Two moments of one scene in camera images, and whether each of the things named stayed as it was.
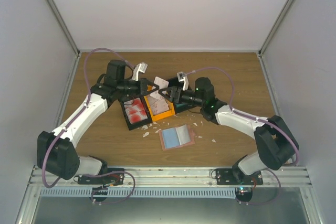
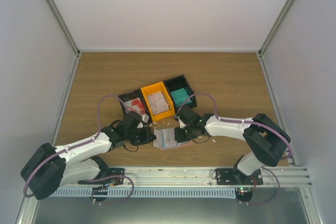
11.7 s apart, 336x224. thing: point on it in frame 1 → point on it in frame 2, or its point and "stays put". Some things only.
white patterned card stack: x=157 y=103 stays put
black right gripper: x=175 y=96 → x=179 y=137
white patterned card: x=161 y=83 → x=168 y=138
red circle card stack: x=136 y=112 stays put
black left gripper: x=143 y=86 → x=146 y=138
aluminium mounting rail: x=287 y=176 stays put
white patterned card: x=156 y=95 → x=158 y=142
